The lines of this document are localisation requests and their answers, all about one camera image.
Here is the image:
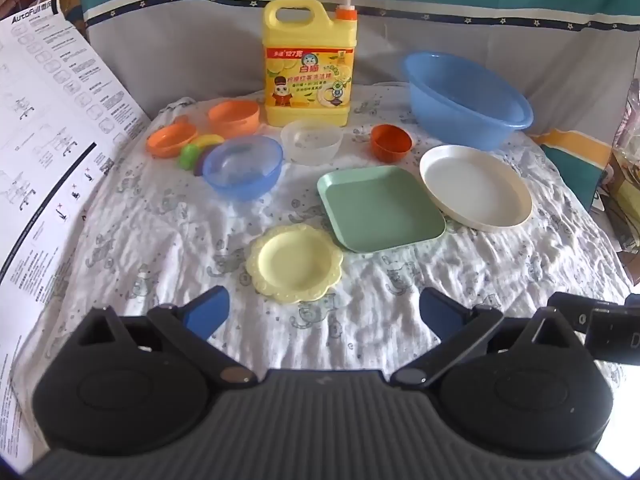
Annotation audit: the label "small dark orange bowl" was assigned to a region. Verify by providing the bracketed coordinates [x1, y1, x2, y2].
[370, 124, 413, 163]

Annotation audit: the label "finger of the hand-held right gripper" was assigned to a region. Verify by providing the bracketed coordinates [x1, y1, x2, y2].
[547, 291, 640, 363]

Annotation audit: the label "yellow detergent pump bottle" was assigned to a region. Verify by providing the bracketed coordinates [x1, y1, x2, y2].
[262, 0, 360, 128]

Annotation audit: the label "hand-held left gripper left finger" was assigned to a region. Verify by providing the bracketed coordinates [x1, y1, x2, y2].
[75, 285, 259, 388]

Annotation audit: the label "brown toy fruit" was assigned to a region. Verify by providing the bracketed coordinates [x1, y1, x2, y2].
[192, 149, 216, 178]

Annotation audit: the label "small orange toy pan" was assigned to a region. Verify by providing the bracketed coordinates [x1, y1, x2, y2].
[146, 116, 199, 158]

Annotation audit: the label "yellow and teal cloth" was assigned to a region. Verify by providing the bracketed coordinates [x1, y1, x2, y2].
[530, 127, 613, 211]

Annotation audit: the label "yellow scalloped plate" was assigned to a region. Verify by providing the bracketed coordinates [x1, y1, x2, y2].
[245, 224, 344, 305]

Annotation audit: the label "green square plate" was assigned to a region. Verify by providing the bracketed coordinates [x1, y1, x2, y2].
[317, 165, 447, 253]

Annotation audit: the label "clear plastic bag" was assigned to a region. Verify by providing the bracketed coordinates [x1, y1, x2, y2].
[606, 77, 640, 256]

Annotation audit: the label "white printed instruction sheet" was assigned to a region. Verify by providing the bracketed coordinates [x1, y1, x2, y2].
[0, 0, 151, 461]

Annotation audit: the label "white round plate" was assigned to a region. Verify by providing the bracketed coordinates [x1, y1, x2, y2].
[419, 144, 534, 233]

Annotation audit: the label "light orange plastic bowl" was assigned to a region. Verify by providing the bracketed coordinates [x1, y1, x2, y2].
[207, 100, 261, 140]

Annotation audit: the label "large blue plastic basin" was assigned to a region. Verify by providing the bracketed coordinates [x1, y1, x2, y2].
[402, 51, 535, 152]

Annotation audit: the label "transparent blue bowl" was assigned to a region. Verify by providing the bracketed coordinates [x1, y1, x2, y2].
[202, 136, 284, 202]

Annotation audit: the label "white cloth with grey print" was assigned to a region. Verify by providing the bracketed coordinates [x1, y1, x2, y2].
[15, 80, 636, 411]

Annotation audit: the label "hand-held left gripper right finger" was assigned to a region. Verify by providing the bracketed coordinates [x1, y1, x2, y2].
[390, 287, 583, 388]

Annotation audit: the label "clear translucent bowl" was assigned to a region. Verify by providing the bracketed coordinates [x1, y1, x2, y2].
[280, 120, 344, 167]

